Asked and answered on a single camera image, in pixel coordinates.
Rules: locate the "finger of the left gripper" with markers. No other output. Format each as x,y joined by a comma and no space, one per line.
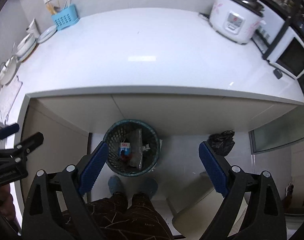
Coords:
24,148
8,131

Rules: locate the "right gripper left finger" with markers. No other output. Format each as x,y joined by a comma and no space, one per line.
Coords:
73,182

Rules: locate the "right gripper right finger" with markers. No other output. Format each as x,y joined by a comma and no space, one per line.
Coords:
233,184

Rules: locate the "blue white milk carton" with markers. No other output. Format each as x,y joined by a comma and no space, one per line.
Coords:
124,150

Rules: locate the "clear bubble wrap sheet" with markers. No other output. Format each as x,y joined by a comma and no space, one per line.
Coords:
135,138

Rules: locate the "dark mesh trash bin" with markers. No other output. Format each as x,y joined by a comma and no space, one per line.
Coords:
119,132

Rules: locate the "person's left hand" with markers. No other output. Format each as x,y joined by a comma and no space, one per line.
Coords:
7,208

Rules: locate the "blue slipper left foot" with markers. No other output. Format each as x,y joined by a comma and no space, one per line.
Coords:
115,185

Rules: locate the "black garbage bag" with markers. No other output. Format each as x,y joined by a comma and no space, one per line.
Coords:
222,143

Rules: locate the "white dish cloth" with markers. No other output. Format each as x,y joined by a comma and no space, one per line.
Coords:
8,95

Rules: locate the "white pot with lid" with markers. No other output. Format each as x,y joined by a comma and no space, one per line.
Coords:
8,70

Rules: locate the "white pitcher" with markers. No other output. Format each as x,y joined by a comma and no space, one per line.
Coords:
33,29

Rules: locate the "white ridged plate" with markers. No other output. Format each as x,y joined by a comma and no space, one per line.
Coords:
48,33

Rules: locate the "small black gadget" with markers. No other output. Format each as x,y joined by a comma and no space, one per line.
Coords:
278,74

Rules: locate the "blue utensil holder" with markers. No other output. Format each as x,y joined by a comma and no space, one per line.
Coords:
65,18

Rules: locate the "white microwave oven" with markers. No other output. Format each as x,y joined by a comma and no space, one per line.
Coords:
279,43

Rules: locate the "white rice cooker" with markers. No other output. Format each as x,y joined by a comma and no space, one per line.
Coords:
236,20

